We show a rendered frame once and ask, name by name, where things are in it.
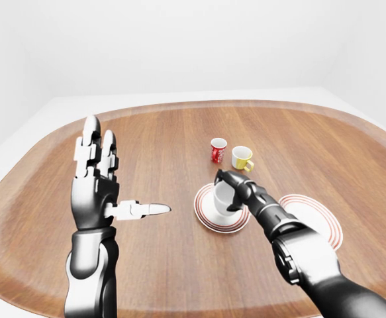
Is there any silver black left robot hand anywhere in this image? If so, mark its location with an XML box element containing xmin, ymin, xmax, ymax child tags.
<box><xmin>70</xmin><ymin>115</ymin><xmax>173</xmax><ymax>233</ymax></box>

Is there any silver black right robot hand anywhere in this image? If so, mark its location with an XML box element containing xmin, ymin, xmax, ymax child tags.
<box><xmin>214</xmin><ymin>168</ymin><xmax>267</xmax><ymax>213</ymax></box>

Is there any yellow mug white inside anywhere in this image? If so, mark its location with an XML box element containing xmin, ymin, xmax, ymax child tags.
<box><xmin>231</xmin><ymin>146</ymin><xmax>256</xmax><ymax>173</ymax></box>

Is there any white plate with red rings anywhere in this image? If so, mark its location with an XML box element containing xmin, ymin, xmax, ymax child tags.
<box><xmin>277</xmin><ymin>194</ymin><xmax>343</xmax><ymax>252</ymax></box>
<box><xmin>193</xmin><ymin>182</ymin><xmax>251</xmax><ymax>234</ymax></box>

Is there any red printed mug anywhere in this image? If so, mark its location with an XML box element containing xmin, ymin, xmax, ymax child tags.
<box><xmin>210</xmin><ymin>137</ymin><xmax>228</xmax><ymax>164</ymax></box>

